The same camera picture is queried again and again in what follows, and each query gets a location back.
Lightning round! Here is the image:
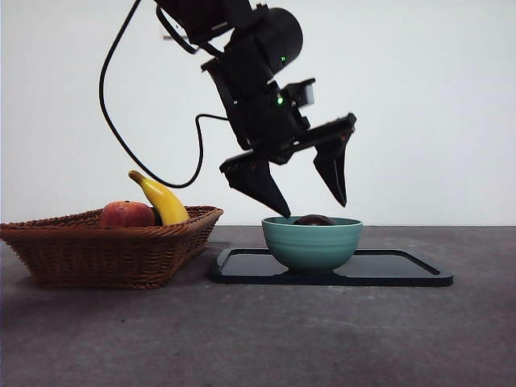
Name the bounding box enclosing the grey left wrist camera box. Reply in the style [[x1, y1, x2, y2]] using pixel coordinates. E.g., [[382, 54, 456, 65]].
[[284, 78, 316, 110]]

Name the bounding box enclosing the teal ribbed bowl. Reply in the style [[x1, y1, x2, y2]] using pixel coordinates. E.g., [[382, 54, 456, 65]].
[[260, 215, 364, 276]]

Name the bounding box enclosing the red yellow apple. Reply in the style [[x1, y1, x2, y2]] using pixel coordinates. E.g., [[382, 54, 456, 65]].
[[99, 200, 156, 227]]

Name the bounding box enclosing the brown wicker basket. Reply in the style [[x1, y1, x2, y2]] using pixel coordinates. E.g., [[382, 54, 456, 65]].
[[0, 206, 225, 290]]

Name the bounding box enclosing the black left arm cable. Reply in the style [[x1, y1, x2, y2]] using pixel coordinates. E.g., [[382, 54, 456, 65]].
[[98, 0, 231, 189]]

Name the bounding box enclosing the yellow banana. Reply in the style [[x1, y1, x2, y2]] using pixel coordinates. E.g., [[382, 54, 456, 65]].
[[127, 169, 190, 226]]

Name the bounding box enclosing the dark rectangular tray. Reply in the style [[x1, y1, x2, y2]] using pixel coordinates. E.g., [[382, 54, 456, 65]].
[[208, 248, 455, 288]]

